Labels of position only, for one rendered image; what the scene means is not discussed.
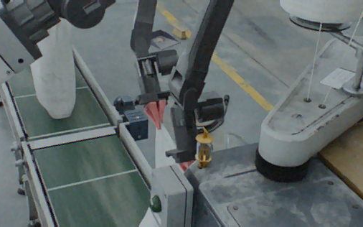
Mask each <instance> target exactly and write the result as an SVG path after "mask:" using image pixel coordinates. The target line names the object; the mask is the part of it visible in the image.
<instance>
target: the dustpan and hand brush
mask: <svg viewBox="0 0 363 227"><path fill-rule="evenodd" d="M166 21H167V22H168V23H169V24H170V25H172V26H173V27H174V29H173V31H172V32H171V33H172V34H173V35H174V36H177V37H178V38H180V39H182V38H183V39H186V38H187V35H186V31H185V30H184V29H182V28H181V27H179V26H178V25H176V24H175V23H173V22H171V21H170V20H169V19H167V20H166ZM179 43H181V42H179V41H178V40H177V39H175V38H174V37H173V36H171V35H170V34H169V33H167V32H165V31H163V30H161V29H160V30H157V31H155V32H154V31H153V30H152V35H151V45H153V46H154V47H157V48H159V49H160V50H165V49H167V48H170V47H172V46H174V45H177V44H179Z"/></svg>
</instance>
